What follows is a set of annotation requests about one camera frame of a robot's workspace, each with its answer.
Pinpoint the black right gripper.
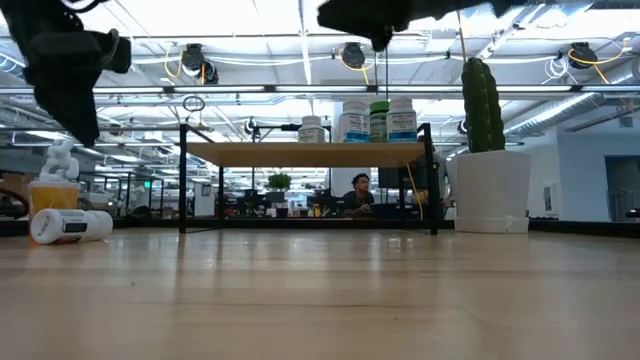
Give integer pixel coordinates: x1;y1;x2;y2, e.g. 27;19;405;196
317;0;511;53

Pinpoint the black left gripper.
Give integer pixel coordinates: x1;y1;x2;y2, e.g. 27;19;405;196
23;28;133;147

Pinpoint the white bottle blue label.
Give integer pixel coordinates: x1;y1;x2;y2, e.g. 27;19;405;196
339;99;372;144
387;97;419;144

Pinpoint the green cap medicine bottle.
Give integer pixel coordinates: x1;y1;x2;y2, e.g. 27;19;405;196
369;101;391;144

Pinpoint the orange pill bottle white label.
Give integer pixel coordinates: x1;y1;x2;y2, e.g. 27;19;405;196
298;114;327;144

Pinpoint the white figurine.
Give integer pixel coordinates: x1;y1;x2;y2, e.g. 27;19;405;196
38;138;81;183

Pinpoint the white labelled pill bottle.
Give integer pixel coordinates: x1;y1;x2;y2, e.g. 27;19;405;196
29;208;115;246

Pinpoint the green cactus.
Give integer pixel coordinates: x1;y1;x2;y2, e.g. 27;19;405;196
460;56;507;154

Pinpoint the green background plant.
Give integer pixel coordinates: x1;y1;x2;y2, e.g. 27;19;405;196
267;172;293;194

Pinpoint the person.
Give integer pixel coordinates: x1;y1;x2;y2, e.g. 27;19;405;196
341;172;377;219

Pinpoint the white plant pot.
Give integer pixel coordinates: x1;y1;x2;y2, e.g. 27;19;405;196
445;149;533;235

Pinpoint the black ceiling cable reel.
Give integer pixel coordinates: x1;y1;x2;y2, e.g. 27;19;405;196
341;42;367;70
180;43;220;85
568;41;599;70

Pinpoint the wooden shelf black metal frame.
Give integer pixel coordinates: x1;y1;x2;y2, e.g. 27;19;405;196
178;122;441;236

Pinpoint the yellow hanging cable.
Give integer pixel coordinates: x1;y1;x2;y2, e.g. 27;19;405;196
404;9;467;222

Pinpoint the silver ventilation duct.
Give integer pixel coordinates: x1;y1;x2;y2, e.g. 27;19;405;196
502;74;640;140

